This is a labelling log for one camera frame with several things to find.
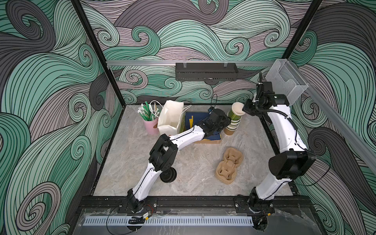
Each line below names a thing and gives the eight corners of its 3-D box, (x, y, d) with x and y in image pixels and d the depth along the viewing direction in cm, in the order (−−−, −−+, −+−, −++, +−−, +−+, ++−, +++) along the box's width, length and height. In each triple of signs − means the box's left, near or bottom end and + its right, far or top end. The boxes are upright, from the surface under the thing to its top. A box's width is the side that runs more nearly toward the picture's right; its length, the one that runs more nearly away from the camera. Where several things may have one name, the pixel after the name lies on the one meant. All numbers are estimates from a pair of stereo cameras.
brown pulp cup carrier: (211, 177, 84) (213, 173, 79) (226, 150, 96) (228, 144, 90) (228, 189, 80) (231, 185, 75) (241, 159, 92) (245, 154, 86)
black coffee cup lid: (163, 186, 81) (162, 183, 77) (159, 176, 85) (158, 173, 81) (178, 178, 84) (178, 175, 80) (174, 169, 87) (174, 166, 84)
